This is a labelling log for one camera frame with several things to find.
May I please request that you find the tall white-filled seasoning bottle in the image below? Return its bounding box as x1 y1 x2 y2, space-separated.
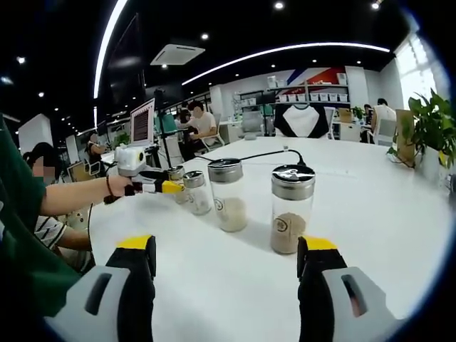
207 157 249 233

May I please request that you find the shelf with white bins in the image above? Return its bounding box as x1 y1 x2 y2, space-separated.
266 73 350 104

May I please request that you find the black table cable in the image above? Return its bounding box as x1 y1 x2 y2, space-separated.
194 149 307 168

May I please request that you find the ceiling air conditioner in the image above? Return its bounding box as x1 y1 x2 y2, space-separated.
150 43 207 67

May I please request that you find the person's left hand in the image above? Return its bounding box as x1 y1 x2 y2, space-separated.
108 174 135 198

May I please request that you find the black tripod stand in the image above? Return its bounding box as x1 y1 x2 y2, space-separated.
155 87 172 167

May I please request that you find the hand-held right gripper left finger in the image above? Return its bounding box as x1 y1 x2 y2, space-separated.
44 234 157 342

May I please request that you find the brown paper bag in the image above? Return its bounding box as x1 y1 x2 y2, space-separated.
395 109 416 157

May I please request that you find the operator in green shirt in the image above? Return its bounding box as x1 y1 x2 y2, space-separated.
0 113 81 318

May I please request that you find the tall brown-filled seasoning bottle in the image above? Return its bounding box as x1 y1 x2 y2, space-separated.
270 164 316 255

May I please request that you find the white plant pot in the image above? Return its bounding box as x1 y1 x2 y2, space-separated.
423 145 450 185

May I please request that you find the green leafy potted plant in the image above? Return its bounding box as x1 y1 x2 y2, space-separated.
386 88 456 172

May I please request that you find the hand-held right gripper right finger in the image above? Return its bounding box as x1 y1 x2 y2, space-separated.
296 235 400 342

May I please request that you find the small glass seasoning bottle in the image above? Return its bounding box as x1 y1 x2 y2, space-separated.
167 165 186 204
182 170 212 216

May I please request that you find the black and white shirt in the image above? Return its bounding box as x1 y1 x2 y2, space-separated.
273 103 329 139

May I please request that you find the grey office chair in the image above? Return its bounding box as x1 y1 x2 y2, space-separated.
242 110 264 138

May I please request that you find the white ceiling light strip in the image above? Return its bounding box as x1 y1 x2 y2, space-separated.
93 0 129 100
181 42 391 86

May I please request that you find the white open laptop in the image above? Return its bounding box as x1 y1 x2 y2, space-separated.
128 98 157 147

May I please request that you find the teal panel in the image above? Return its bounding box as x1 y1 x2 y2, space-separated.
153 113 177 133

